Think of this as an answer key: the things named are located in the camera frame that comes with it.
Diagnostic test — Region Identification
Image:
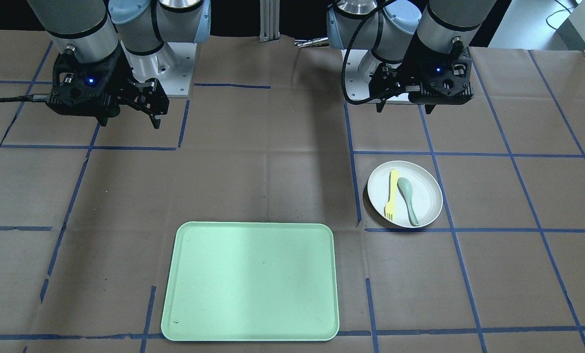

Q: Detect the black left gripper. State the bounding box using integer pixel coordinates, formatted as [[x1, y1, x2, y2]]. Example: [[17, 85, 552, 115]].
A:
[[371, 37, 474, 115]]

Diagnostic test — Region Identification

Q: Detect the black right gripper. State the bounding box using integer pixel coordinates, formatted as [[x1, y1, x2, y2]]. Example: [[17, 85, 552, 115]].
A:
[[46, 44, 170, 129]]

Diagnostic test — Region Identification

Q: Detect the white round plate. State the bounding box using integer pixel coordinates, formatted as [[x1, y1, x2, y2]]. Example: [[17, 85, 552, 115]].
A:
[[366, 160, 443, 228]]

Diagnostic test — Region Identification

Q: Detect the yellow plastic fork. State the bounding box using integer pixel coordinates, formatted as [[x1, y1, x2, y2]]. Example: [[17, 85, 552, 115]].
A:
[[383, 169, 399, 222]]

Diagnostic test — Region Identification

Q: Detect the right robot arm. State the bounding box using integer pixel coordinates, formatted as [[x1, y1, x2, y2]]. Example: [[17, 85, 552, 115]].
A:
[[28, 0, 211, 129]]

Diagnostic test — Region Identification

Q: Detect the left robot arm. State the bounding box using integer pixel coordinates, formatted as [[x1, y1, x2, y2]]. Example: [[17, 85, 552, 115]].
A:
[[327, 0, 494, 114]]

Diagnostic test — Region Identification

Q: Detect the grey-green plastic spoon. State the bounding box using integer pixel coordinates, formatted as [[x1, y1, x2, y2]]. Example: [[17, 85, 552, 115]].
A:
[[398, 177, 420, 227]]

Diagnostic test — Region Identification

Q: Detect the light green tray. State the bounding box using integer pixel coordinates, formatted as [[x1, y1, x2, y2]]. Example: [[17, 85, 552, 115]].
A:
[[160, 221, 340, 342]]

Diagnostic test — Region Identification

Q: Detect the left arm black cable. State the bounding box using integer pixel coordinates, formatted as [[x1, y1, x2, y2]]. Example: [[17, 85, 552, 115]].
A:
[[341, 0, 410, 105]]

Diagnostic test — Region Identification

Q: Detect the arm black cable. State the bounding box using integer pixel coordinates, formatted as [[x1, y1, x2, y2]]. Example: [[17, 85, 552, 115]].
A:
[[341, 0, 410, 105], [0, 95, 52, 104]]

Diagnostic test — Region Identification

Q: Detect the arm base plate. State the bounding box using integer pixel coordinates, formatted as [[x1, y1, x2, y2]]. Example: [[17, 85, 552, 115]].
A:
[[126, 42, 199, 98], [342, 48, 420, 104]]

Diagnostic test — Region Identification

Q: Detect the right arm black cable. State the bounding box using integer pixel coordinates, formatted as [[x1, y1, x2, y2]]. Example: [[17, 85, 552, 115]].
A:
[[0, 95, 52, 104]]

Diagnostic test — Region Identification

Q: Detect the aluminium frame post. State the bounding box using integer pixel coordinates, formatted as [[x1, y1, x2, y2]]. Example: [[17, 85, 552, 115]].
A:
[[259, 0, 280, 43]]

